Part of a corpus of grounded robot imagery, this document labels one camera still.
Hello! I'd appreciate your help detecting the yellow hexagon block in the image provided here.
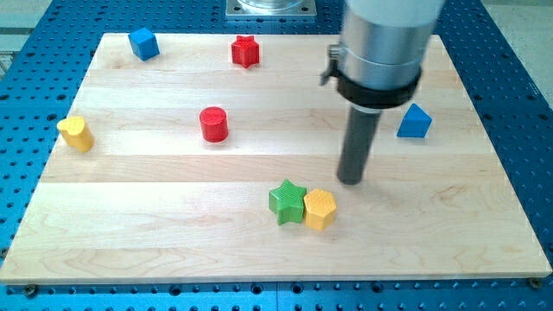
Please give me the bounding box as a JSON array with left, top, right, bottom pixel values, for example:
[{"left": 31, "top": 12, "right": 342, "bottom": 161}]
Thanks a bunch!
[{"left": 303, "top": 188, "right": 337, "bottom": 231}]

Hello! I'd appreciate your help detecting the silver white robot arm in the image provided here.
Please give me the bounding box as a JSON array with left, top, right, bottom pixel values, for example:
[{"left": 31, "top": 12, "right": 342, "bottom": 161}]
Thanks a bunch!
[{"left": 320, "top": 0, "right": 445, "bottom": 115}]

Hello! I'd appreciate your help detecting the green star block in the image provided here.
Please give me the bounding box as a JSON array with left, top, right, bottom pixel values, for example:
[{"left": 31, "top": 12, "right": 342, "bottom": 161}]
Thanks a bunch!
[{"left": 269, "top": 179, "right": 307, "bottom": 225}]

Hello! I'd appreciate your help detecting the red cylinder block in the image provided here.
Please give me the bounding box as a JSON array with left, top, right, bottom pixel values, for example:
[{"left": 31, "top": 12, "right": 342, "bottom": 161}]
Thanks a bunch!
[{"left": 200, "top": 106, "right": 228, "bottom": 143}]

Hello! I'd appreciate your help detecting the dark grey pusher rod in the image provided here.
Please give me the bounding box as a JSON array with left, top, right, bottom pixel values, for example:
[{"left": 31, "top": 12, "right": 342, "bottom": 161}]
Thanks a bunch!
[{"left": 337, "top": 106, "right": 381, "bottom": 185}]

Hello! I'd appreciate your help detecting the light wooden board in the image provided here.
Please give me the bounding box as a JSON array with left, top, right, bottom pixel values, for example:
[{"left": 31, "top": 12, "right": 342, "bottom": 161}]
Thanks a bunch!
[{"left": 1, "top": 34, "right": 551, "bottom": 284}]

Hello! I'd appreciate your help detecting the red star block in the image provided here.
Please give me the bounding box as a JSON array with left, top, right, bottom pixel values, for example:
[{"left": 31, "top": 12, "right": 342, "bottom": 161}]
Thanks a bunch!
[{"left": 231, "top": 35, "right": 260, "bottom": 68}]

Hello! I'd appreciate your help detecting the blue triangle block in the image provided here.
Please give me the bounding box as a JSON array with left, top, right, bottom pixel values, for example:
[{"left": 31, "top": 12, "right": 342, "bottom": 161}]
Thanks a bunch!
[{"left": 397, "top": 103, "right": 433, "bottom": 138}]

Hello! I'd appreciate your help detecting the blue cube block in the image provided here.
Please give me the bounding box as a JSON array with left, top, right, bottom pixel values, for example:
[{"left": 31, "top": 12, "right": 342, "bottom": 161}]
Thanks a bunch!
[{"left": 128, "top": 28, "right": 160, "bottom": 61}]

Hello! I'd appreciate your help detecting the yellow heart block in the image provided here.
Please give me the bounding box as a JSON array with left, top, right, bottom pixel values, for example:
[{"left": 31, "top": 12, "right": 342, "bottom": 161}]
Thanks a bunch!
[{"left": 56, "top": 116, "right": 94, "bottom": 153}]

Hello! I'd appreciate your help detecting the blue perforated metal table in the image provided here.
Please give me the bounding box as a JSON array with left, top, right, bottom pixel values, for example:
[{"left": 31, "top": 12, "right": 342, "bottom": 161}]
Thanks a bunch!
[{"left": 1, "top": 1, "right": 552, "bottom": 310}]

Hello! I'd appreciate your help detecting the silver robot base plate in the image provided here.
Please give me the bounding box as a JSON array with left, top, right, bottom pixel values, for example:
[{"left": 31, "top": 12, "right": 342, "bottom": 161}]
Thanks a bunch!
[{"left": 226, "top": 0, "right": 317, "bottom": 18}]

